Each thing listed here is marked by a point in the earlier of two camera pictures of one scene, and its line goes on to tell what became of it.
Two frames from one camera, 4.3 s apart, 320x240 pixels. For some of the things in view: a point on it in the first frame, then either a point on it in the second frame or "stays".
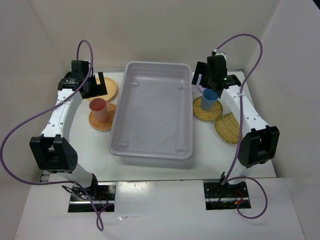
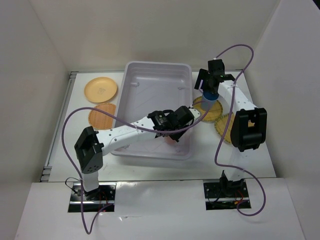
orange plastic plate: x=111 y=88 stays
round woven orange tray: x=103 y=126 stays
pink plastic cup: x=98 y=106 -> x=169 y=141
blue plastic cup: x=208 y=100 stays
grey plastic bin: x=152 y=116 stays
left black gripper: x=99 y=90 -> x=176 y=137
